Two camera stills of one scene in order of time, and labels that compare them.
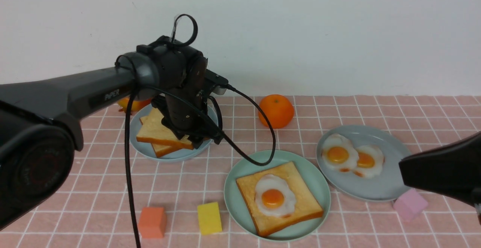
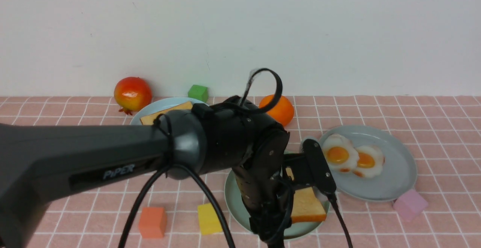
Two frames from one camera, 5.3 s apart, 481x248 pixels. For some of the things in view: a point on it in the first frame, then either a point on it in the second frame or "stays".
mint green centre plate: x=314 y=177 stays
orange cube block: x=152 y=222 stays
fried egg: x=370 y=162 stays
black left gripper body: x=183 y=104 -> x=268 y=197
